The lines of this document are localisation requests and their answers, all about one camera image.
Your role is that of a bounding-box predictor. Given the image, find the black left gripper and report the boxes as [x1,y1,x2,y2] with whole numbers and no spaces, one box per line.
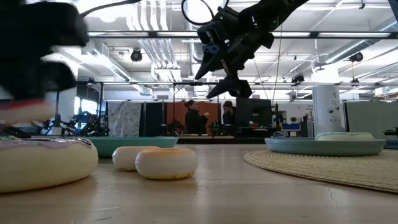
[0,0,90,101]

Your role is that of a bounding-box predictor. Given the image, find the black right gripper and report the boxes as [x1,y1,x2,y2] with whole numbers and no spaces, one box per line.
[195,7,274,100]

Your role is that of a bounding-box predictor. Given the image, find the small red frosted donut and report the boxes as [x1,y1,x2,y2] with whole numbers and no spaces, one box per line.
[0,99,55,126]

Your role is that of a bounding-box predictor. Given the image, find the small orange frosted donut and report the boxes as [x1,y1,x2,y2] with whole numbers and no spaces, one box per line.
[134,147,199,180]

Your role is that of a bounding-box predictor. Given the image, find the small pale orange donut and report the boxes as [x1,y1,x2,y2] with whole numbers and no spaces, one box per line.
[111,146,161,172]

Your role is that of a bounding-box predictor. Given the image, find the large green frosted donut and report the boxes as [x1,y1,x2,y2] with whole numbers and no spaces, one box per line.
[315,131,376,141]

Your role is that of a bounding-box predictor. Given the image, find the person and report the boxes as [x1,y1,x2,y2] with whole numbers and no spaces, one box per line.
[184,99,210,135]
[222,100,237,127]

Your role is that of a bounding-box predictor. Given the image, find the black computer monitor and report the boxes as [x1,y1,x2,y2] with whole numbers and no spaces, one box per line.
[235,97,273,129]

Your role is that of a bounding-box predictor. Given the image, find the large purple squiggle donut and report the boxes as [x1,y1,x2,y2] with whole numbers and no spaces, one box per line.
[0,136,100,194]

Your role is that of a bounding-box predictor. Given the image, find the patterned grey curtain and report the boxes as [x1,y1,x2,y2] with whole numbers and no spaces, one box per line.
[108,101,142,138]

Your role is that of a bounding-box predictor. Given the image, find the white cylindrical pillar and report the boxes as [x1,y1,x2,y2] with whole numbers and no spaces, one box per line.
[312,85,343,136]

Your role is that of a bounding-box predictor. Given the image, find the teal round plate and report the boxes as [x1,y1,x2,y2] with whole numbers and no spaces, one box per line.
[85,136,180,158]

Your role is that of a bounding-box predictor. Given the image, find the grey-blue round plate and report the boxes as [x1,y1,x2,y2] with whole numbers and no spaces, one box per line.
[264,138,387,157]

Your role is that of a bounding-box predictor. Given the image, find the round woven tan placemat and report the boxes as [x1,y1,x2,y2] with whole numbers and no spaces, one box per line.
[243,149,398,194]

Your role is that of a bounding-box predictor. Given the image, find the grey partition panel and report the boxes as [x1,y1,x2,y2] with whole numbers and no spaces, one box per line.
[346,101,398,140]

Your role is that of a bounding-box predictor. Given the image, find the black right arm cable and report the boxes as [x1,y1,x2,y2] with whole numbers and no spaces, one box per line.
[181,0,231,26]

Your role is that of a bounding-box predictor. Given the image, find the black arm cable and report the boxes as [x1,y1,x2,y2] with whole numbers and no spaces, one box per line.
[79,0,142,18]
[181,0,231,26]

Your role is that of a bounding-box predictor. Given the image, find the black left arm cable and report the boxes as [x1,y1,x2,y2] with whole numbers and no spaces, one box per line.
[79,0,142,18]

